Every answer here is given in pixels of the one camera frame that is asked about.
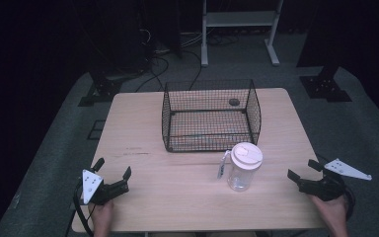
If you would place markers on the small dark round object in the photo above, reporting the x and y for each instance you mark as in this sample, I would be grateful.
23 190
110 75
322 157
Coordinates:
234 102

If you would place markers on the black square floor frame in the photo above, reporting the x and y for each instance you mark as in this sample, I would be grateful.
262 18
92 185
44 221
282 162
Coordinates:
95 129

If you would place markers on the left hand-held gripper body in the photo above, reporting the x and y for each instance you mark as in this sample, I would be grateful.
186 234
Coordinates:
93 187

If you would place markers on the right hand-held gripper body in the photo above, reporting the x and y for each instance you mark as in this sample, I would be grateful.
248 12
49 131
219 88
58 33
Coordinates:
332 182

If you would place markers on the person's right hand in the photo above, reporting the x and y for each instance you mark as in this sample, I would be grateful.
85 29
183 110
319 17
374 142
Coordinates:
334 214

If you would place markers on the person's left hand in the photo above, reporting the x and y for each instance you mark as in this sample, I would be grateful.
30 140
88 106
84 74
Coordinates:
102 215

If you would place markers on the white metal stand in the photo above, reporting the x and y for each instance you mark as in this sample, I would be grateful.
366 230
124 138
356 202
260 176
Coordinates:
240 29

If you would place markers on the black stand base plate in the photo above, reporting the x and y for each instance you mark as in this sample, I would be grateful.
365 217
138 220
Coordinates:
100 90
325 87

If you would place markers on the clear plastic bottle white lid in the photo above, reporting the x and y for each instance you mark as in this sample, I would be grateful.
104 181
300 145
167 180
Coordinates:
243 166

